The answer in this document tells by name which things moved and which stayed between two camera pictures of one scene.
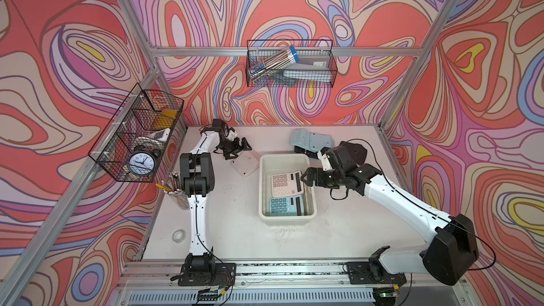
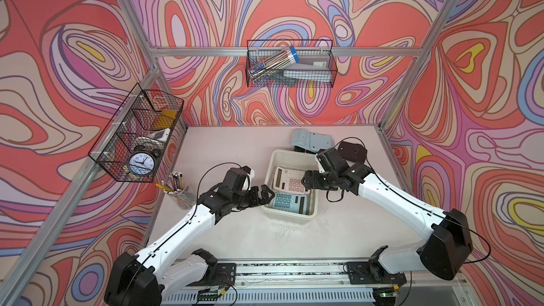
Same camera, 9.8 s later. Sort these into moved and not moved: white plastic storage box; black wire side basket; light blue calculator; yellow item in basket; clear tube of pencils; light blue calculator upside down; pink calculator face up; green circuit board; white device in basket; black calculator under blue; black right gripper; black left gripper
Moved: light blue calculator; pink calculator face up; black left gripper; white plastic storage box
Not moved: white device in basket; black right gripper; black calculator under blue; clear tube of pencils; yellow item in basket; light blue calculator upside down; black wire side basket; green circuit board
